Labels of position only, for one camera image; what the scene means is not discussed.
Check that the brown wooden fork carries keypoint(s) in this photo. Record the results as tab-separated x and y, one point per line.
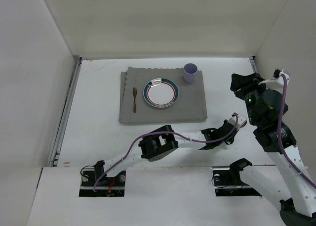
134	92

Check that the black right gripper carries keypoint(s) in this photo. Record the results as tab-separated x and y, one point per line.
241	85

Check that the white plate with green rim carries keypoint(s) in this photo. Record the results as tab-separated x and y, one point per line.
160	93

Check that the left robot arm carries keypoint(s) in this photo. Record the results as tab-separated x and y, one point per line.
161	142

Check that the left aluminium frame rail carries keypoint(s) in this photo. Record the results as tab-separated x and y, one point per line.
57	144

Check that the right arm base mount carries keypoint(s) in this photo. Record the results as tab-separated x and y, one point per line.
226	186

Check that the grey cloth placemat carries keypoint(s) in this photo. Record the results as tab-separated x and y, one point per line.
189	108

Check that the aluminium frame rail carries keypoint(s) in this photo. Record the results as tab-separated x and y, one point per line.
254	70
57	144

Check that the lilac plastic cup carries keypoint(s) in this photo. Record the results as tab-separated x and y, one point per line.
189	72

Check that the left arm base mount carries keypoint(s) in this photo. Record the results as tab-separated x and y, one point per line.
113	187

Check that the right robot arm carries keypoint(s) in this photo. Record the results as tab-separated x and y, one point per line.
297	203

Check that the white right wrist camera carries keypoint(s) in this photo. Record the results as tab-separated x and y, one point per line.
276	82

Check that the right aluminium frame rail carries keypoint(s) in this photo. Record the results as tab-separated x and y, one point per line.
254	70

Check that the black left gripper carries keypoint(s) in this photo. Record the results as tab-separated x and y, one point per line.
210	134

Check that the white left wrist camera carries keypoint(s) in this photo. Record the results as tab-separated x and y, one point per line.
238	121

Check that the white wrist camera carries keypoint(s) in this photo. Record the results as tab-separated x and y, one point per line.
276	82
238	121

